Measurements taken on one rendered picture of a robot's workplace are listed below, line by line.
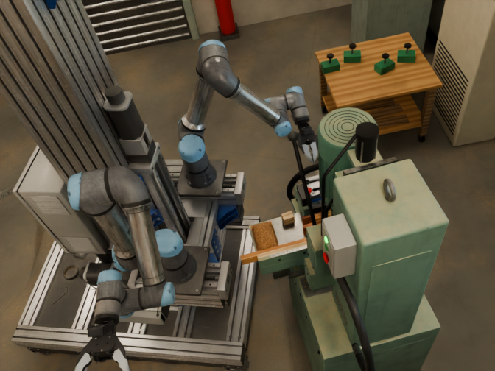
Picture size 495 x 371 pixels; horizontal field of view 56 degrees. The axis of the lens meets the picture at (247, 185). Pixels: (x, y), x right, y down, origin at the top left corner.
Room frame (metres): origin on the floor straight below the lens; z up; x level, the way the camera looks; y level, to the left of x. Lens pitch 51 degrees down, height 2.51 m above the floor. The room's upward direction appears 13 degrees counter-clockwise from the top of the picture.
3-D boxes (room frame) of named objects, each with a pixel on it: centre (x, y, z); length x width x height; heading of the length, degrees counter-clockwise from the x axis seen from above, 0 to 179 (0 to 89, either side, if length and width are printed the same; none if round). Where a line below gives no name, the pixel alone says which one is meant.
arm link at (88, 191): (1.02, 0.49, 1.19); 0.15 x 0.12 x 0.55; 87
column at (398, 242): (0.66, -0.34, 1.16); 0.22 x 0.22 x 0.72; 3
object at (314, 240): (0.73, -0.19, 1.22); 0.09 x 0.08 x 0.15; 3
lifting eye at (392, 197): (0.66, -0.34, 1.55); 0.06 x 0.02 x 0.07; 3
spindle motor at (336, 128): (0.95, -0.33, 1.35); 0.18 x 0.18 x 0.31
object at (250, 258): (0.95, -0.25, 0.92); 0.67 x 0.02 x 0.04; 93
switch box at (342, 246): (0.62, -0.20, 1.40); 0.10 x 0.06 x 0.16; 3
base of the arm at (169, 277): (1.02, 0.35, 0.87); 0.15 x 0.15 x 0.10
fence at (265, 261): (0.91, -0.28, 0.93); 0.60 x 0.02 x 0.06; 93
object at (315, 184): (1.14, -0.26, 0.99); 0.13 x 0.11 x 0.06; 93
